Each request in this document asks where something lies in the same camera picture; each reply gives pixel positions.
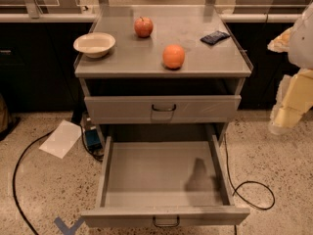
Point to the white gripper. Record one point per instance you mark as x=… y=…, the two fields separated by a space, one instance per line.
x=302 y=46

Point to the orange fruit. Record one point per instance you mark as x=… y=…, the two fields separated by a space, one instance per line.
x=173 y=56

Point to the grey drawer cabinet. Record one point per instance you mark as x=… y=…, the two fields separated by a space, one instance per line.
x=159 y=72

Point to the closed grey upper drawer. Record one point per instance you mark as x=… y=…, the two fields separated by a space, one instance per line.
x=161 y=109

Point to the open grey lower drawer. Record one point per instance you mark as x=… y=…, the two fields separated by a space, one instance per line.
x=163 y=184

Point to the dark blue snack packet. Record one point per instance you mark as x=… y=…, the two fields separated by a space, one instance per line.
x=214 y=37

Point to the red apple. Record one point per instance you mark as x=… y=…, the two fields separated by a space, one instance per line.
x=143 y=27

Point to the white bowl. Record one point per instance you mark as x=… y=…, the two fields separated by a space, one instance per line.
x=95 y=44

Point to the blue power box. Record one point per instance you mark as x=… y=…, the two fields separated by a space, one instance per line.
x=92 y=139

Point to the white paper sheet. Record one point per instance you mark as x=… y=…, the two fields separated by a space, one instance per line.
x=61 y=140

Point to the blue tape floor marker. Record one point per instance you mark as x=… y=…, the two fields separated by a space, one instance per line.
x=68 y=230

